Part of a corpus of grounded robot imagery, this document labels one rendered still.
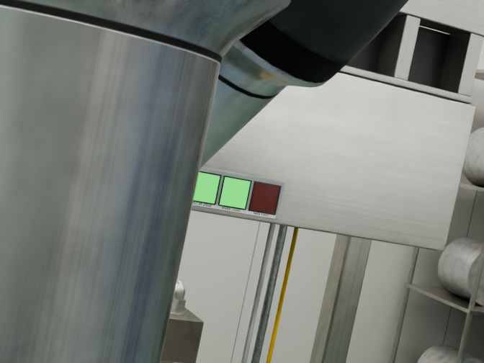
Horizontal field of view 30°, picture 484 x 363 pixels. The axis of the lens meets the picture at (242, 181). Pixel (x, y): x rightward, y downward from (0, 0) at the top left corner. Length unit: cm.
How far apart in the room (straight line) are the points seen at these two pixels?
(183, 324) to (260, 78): 90
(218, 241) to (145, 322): 395
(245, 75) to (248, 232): 387
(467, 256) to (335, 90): 273
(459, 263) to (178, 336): 321
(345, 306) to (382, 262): 264
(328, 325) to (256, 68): 163
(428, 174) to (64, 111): 163
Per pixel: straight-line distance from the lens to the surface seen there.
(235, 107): 37
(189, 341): 125
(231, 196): 161
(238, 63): 35
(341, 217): 173
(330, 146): 169
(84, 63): 21
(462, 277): 434
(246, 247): 423
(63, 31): 21
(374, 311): 464
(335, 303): 195
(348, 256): 194
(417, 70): 187
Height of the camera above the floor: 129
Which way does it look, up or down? 3 degrees down
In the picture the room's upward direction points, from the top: 12 degrees clockwise
